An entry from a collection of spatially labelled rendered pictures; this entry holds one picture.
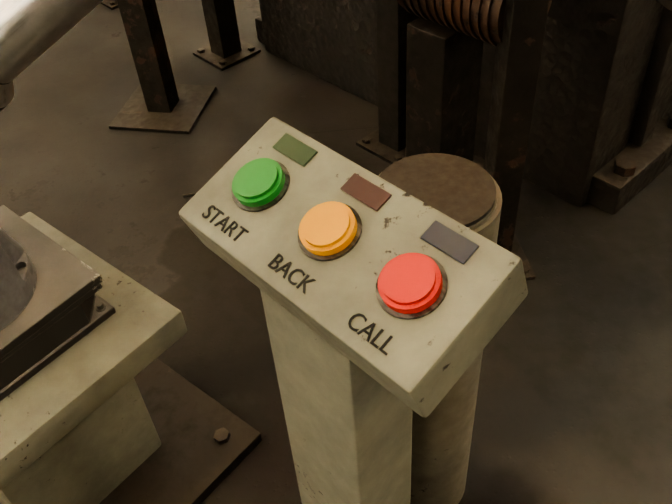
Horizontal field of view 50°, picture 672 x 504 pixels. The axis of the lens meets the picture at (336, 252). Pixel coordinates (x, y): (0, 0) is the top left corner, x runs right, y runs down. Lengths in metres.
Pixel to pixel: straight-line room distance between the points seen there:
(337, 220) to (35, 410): 0.47
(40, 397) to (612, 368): 0.82
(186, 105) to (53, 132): 0.32
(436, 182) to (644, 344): 0.67
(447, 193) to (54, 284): 0.46
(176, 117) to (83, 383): 1.03
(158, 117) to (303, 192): 1.28
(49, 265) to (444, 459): 0.52
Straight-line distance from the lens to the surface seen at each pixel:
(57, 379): 0.86
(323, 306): 0.47
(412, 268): 0.45
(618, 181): 1.44
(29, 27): 0.79
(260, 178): 0.53
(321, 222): 0.49
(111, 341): 0.87
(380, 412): 0.59
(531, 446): 1.11
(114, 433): 1.02
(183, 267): 1.37
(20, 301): 0.85
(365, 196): 0.50
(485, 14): 1.05
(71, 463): 1.00
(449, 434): 0.86
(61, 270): 0.88
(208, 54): 2.01
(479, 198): 0.65
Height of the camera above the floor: 0.93
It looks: 44 degrees down
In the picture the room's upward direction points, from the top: 5 degrees counter-clockwise
